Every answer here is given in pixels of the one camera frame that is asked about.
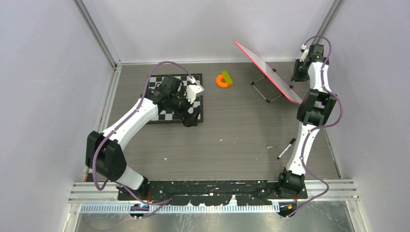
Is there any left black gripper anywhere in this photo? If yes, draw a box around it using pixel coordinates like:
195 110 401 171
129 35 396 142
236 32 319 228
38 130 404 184
169 88 202 127

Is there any orange ring toy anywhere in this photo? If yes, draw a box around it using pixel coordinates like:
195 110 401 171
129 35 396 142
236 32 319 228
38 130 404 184
215 74 229 88

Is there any pink framed whiteboard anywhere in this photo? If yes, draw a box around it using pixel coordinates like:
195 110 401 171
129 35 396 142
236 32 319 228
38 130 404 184
234 41 302 105

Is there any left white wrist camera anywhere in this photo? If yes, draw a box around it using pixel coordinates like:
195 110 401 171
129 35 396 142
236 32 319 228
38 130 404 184
186 77 205 104

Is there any white slotted cable duct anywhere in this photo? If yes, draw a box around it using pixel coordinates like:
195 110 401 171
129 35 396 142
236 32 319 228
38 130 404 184
80 203 280 214

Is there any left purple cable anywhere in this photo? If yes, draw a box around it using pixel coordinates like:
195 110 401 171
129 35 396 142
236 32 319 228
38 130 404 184
92 61 197 219

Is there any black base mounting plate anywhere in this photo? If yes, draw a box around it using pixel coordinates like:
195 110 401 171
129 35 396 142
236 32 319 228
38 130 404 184
117 180 308 206

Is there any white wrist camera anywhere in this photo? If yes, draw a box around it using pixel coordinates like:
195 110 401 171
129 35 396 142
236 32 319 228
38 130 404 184
299 44 309 62
186 77 205 104

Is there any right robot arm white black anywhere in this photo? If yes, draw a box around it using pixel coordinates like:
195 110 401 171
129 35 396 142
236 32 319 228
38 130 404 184
276 44 337 199

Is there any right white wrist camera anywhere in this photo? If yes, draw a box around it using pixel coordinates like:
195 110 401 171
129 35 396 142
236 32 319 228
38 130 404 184
299 44 309 62

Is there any black white marker pen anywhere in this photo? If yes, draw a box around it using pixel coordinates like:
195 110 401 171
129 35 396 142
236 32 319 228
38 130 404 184
277 138 296 160

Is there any green block toy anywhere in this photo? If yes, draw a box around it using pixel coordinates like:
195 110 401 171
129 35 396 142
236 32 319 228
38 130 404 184
221 70 234 87

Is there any black white chessboard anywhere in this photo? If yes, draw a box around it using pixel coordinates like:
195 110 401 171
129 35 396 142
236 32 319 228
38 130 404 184
146 74 204 124

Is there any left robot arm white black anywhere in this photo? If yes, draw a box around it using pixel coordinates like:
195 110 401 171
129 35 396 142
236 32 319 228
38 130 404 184
85 75 204 200

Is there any black wire whiteboard stand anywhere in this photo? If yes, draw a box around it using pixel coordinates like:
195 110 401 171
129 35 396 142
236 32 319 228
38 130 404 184
251 68 293 103

